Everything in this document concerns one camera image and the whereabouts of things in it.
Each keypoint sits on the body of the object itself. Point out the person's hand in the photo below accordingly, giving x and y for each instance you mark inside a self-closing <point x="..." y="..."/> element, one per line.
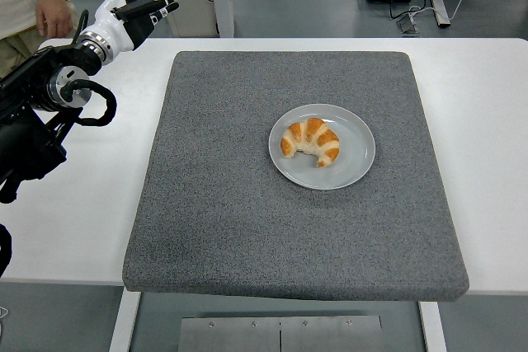
<point x="53" y="14"/>

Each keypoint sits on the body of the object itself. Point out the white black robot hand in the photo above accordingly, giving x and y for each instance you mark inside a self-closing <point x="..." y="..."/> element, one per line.
<point x="111" y="24"/>

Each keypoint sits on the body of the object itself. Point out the golden croissant bread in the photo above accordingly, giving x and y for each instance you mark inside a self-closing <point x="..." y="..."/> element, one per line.
<point x="313" y="131"/>

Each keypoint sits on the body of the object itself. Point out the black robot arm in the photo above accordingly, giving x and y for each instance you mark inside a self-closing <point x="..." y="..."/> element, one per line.
<point x="24" y="133"/>

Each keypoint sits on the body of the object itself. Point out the grey round plate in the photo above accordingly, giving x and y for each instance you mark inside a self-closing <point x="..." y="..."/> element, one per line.
<point x="354" y="162"/>

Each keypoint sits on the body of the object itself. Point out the grey metal plate with screws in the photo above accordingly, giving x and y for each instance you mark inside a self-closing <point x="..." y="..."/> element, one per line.
<point x="231" y="335"/>

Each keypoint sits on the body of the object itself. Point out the person's leg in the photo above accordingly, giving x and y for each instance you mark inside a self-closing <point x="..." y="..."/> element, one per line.
<point x="16" y="53"/>

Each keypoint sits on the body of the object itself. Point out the grey speckled mat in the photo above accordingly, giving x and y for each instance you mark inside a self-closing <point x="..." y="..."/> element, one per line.
<point x="288" y="236"/>

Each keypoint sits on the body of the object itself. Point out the grey floor pedal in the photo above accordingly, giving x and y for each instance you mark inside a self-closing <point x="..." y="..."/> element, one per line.
<point x="409" y="26"/>

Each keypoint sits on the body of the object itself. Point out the white table leg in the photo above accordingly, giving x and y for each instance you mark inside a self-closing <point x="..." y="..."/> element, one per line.
<point x="433" y="327"/>
<point x="123" y="323"/>

